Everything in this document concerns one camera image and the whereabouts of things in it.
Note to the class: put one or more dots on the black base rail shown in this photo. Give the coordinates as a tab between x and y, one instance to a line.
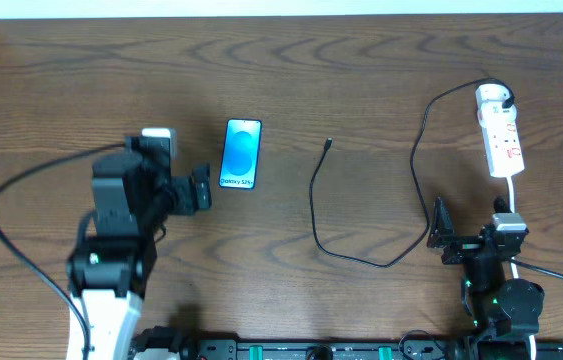
170	343

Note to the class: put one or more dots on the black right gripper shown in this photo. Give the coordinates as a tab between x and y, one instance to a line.
466	244

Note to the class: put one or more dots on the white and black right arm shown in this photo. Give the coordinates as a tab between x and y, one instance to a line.
506	311

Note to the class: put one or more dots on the blue Galaxy smartphone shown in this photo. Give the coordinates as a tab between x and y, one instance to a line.
240	154

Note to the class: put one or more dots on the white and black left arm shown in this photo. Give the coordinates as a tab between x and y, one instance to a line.
134	192

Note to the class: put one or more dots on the white power strip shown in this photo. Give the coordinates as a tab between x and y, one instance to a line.
501	140

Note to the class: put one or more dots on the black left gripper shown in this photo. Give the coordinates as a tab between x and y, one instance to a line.
184	187

